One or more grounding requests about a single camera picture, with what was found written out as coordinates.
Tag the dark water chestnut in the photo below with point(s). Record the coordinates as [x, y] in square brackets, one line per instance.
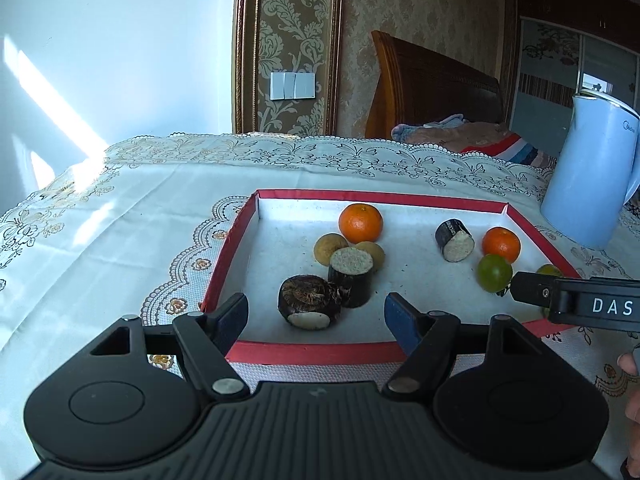
[310, 302]

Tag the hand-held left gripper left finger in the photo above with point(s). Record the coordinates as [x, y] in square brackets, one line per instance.
[235, 317]

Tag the dark sugarcane piece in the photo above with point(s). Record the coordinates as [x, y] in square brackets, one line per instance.
[350, 285]
[454, 240]

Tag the wooden wall moulding frame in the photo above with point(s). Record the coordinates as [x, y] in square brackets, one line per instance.
[241, 60]

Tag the green tomato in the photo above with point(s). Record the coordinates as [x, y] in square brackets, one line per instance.
[492, 272]

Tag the white wall light switch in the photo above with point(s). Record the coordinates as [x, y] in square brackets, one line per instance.
[293, 85]

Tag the brown wooden bed headboard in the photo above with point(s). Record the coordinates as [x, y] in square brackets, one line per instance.
[430, 85]

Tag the green cucumber piece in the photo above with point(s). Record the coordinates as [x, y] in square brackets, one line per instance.
[549, 270]

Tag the crumpled blanket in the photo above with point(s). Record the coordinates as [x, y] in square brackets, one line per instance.
[450, 135]

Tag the red cardboard box tray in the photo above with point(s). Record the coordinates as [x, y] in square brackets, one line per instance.
[310, 352]

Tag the tan longan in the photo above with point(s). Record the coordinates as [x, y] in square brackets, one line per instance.
[327, 249]
[376, 256]

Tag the wardrobe with sliding doors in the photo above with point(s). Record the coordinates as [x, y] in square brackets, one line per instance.
[545, 70]

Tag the person's right hand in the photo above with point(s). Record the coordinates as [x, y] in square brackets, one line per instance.
[634, 410]

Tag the light blue electric kettle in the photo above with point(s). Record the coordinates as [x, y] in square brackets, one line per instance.
[590, 170]

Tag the red white blue striped cloth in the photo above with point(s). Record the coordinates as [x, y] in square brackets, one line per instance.
[515, 150]

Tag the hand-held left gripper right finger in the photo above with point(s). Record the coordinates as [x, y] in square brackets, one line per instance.
[400, 320]

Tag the orange mandarin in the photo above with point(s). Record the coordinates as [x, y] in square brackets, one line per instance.
[361, 223]
[501, 245]

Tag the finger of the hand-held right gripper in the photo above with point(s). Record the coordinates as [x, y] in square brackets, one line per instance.
[532, 287]

